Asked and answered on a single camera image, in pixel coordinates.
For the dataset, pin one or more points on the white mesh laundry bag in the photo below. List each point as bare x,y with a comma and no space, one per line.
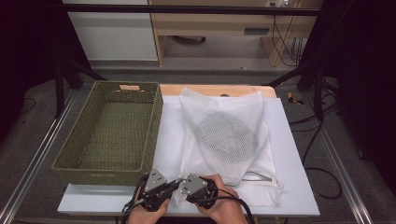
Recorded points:
267,174

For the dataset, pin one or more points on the white power strip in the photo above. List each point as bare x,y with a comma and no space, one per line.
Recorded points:
275,3

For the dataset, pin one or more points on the white board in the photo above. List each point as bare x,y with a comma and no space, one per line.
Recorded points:
289,137

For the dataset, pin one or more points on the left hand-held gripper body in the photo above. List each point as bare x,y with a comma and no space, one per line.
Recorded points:
155,186

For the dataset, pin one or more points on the black metal stand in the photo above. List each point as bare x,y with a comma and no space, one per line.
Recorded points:
59,87
317,90

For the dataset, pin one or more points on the person's right hand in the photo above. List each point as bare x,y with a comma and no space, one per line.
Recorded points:
227,211

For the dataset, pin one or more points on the green woven basket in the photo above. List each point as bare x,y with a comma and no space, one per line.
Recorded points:
118,133

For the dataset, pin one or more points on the white cabinet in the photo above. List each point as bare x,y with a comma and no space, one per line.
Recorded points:
115,37

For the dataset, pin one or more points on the light wooden desk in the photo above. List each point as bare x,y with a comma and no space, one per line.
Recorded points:
211,23

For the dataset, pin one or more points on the black curtain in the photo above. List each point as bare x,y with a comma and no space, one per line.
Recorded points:
28,56
367,77

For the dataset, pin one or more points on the aluminium rail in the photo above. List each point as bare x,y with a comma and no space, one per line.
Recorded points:
37,158
345,180

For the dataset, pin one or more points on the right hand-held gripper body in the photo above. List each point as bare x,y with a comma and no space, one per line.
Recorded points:
196,188

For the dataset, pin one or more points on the dark chair base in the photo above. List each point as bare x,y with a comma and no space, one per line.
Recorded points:
190,39

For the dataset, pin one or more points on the person's left hand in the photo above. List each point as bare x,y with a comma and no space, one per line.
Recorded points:
146,217

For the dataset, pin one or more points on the black horizontal bar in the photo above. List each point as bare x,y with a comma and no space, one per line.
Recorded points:
186,9

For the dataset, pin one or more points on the light blue denim jeans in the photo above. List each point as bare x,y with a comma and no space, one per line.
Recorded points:
225,140

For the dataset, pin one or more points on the yellow and black tool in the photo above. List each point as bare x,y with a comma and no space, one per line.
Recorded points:
292,98

